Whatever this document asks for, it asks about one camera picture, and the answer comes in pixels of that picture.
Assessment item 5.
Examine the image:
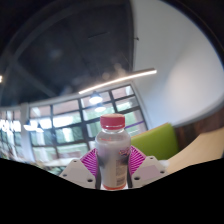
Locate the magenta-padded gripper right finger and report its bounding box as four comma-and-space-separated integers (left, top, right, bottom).
127, 145, 168, 191

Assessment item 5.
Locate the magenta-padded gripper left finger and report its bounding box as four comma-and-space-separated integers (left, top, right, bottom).
59, 148, 99, 190

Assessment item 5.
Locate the clear bottle with red cap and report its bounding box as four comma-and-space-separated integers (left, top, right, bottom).
94, 113, 132, 191

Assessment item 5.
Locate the green upholstered bench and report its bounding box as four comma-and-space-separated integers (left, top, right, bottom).
129, 122, 181, 161

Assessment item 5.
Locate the large dark-framed window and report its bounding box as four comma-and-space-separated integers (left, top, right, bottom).
0, 83, 148, 164

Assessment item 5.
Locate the group of pendant lamps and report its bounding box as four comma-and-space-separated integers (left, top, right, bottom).
22, 91, 108, 133

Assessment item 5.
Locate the long linear ceiling light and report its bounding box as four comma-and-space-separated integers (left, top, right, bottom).
78, 68, 158, 96

